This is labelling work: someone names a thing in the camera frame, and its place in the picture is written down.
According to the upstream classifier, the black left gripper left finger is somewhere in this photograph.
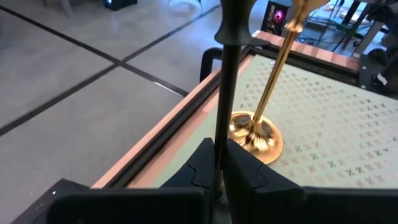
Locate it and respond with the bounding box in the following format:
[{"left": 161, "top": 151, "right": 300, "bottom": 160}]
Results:
[{"left": 46, "top": 138, "right": 216, "bottom": 224}]

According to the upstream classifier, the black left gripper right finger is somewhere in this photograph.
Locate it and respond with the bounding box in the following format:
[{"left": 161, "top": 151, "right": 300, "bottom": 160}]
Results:
[{"left": 226, "top": 138, "right": 398, "bottom": 224}]

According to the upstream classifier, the gold candlestick holder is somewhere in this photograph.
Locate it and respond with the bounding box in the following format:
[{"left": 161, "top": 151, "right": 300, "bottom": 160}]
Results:
[{"left": 228, "top": 0, "right": 330, "bottom": 165}]

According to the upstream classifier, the black candlestick holder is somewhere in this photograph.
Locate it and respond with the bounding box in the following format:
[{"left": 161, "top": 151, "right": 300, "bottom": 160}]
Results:
[{"left": 213, "top": 0, "right": 258, "bottom": 205}]

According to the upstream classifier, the pale green perforated shelf riser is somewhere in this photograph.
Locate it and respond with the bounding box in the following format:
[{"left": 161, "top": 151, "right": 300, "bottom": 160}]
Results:
[{"left": 152, "top": 54, "right": 398, "bottom": 190}]

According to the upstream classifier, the computer tower with purple fan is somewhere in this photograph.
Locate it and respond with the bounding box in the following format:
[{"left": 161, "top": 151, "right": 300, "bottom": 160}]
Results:
[{"left": 260, "top": 0, "right": 292, "bottom": 35}]

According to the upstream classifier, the black computer tower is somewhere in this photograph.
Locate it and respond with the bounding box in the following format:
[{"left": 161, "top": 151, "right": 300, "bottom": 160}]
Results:
[{"left": 103, "top": 0, "right": 138, "bottom": 11}]

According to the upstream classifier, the white chair base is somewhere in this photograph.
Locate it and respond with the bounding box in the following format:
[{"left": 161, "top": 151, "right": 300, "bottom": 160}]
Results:
[{"left": 167, "top": 0, "right": 202, "bottom": 12}]

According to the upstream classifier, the black C-shaped bracket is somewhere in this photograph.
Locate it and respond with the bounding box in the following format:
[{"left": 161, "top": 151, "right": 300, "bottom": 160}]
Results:
[{"left": 200, "top": 47, "right": 224, "bottom": 82}]

